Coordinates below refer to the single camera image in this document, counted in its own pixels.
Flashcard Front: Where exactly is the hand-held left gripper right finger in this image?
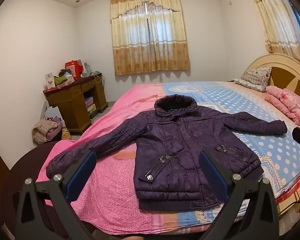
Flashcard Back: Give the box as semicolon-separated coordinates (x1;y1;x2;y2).
199;151;280;240

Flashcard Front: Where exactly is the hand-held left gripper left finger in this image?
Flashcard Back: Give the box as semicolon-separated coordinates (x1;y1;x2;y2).
14;151;98;240

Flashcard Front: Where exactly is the purple quilted jacket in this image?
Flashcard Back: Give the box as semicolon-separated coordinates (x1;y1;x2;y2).
46;94;288;210

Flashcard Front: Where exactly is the pile of pale clothes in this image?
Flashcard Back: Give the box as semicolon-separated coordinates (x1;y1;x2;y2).
32;116;63;145

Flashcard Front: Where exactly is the pink folded quilt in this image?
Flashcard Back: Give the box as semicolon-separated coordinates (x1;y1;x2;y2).
265;85;300;126

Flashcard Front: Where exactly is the pink and blue printed bedsheet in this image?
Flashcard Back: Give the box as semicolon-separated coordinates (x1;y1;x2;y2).
36;81;300;237

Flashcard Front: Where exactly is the dark brown round furniture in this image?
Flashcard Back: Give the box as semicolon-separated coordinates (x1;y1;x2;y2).
1;141;70;240

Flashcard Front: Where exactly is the grey patterned pillow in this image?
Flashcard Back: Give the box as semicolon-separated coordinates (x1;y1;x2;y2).
233;67;272;92

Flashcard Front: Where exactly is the stack of colourful boxes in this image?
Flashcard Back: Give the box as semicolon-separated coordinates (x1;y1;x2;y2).
86;97;98;119

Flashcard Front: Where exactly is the white paper bag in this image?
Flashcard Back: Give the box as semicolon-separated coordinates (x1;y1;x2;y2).
43;101;63;125

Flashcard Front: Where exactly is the brown wooden desk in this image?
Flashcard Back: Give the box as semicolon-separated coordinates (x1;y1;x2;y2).
43;73;108;133

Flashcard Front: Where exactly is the flat red box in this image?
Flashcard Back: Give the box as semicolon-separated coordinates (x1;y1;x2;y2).
47;79;75;91

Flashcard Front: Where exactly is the green cloth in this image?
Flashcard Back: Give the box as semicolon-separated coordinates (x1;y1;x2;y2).
53;76;68;86

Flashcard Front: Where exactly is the white printed card box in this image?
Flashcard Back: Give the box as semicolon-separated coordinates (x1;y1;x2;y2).
45;72;56;89

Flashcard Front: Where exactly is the beige patterned window curtain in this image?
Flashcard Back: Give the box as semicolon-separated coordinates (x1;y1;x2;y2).
109;0;191;76
244;0;300;68

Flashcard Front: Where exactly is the red gift bag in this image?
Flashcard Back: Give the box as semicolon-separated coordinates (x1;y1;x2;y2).
65;60;84;80

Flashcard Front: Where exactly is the cream wooden bed frame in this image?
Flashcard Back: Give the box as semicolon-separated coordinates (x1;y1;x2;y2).
245;54;300;216

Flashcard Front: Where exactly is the white cable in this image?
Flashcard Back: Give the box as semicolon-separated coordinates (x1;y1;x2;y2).
90;71;102;83

